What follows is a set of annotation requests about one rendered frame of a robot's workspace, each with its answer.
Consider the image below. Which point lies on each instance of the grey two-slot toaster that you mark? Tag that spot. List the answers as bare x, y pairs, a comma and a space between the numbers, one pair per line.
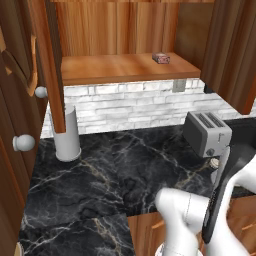
203, 136

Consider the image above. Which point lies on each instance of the grey wall outlet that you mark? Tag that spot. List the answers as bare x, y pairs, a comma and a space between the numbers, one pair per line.
179, 85

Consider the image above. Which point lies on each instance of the wooden base cabinet front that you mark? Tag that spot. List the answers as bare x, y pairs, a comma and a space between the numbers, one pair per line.
146, 233

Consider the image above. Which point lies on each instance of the wooden cabinet door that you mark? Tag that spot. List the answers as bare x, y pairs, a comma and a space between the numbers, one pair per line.
53, 66
233, 50

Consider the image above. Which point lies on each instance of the small beige round object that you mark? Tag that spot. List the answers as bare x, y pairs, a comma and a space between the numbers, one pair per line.
213, 163

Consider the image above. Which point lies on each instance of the pink-grey bar soap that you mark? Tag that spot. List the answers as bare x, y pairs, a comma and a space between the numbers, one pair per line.
161, 58

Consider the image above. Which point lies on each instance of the tall wooden cabinet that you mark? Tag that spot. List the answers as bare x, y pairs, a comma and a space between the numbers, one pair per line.
13, 173

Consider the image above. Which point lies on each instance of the wooden wall cabinet with shelf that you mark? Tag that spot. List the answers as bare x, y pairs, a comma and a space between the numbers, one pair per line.
123, 68

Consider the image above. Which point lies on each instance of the round white cabinet knob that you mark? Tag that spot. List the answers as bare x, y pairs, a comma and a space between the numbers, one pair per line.
24, 142
41, 92

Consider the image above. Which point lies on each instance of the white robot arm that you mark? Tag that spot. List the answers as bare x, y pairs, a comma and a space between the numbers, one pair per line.
186, 213

